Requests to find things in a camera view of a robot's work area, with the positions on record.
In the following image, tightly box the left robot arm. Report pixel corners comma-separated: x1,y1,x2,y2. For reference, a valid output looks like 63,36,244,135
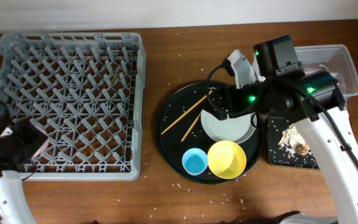
0,100,48,223

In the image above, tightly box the round black tray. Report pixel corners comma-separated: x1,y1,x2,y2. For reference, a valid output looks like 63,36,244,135
154,80,264,185

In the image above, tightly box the pile of food scraps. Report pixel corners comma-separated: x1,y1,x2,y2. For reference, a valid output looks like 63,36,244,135
278,124,310,156

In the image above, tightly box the clear plastic bin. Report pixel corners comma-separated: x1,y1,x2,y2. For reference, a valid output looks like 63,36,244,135
252,44,358,100

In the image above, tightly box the wooden chopstick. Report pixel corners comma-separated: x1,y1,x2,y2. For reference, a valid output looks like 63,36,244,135
161,90,213,135
181,112,201,142

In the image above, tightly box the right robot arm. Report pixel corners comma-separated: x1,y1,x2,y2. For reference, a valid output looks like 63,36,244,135
217,35,358,223

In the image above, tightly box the grey dishwasher rack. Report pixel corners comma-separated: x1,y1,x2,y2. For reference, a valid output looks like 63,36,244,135
0,32,146,181

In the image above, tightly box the pink cup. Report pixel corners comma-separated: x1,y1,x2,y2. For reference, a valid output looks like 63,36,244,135
32,139,49,159

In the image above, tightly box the blue cup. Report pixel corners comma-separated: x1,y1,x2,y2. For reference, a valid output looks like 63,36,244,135
181,148,208,175

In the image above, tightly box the black rectangular tray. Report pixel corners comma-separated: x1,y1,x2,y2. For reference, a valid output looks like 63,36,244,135
267,115,318,169

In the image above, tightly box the yellow bowl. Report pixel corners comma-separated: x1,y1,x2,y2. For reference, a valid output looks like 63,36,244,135
207,141,247,179

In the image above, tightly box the grey plate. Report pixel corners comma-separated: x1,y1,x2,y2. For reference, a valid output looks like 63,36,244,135
201,110,256,144

